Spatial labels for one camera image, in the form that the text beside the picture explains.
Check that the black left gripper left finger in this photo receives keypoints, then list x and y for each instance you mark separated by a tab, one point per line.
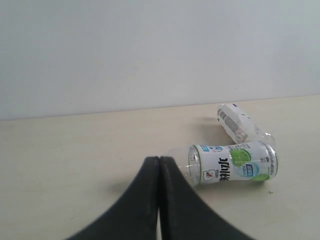
134	215

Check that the clear bottle white blue label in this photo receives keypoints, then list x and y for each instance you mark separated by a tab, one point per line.
240	127

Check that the clear bottle lime label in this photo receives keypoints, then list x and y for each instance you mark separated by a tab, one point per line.
208	164

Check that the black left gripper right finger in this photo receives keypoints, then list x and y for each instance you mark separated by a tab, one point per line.
183	214

